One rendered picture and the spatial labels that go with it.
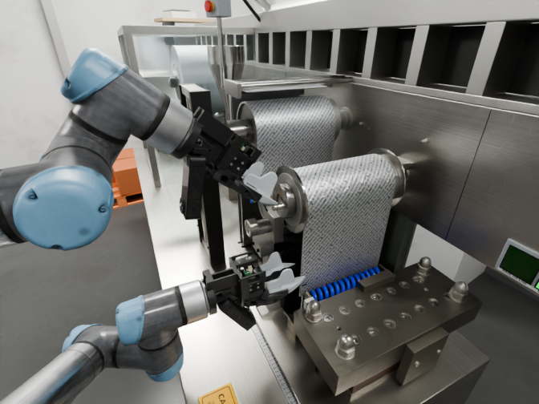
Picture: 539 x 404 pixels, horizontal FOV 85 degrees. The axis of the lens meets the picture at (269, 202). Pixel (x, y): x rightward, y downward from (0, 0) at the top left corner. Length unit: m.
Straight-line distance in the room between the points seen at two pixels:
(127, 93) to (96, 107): 0.04
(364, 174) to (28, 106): 3.72
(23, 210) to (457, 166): 0.71
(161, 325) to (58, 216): 0.32
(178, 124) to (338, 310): 0.50
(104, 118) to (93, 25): 3.58
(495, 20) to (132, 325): 0.81
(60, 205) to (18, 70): 3.71
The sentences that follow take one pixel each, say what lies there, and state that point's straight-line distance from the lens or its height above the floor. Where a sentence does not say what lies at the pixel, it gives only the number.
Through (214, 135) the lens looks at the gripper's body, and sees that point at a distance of 0.48.
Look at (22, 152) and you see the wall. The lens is 4.16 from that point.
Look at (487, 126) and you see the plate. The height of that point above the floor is 1.41.
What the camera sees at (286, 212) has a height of 1.24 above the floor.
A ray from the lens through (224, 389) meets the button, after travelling 0.72.
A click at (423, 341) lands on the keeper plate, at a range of 0.72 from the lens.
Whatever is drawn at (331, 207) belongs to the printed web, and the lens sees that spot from 0.62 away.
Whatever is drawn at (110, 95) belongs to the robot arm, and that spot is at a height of 1.49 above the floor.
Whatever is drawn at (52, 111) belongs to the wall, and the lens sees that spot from 4.04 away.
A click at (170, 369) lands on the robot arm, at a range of 0.68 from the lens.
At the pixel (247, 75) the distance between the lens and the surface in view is 1.57.
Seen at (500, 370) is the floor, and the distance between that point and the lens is 2.20.
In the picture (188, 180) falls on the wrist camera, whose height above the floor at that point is 1.35.
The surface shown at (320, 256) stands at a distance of 0.68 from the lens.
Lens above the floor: 1.55
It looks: 29 degrees down
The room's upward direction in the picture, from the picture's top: straight up
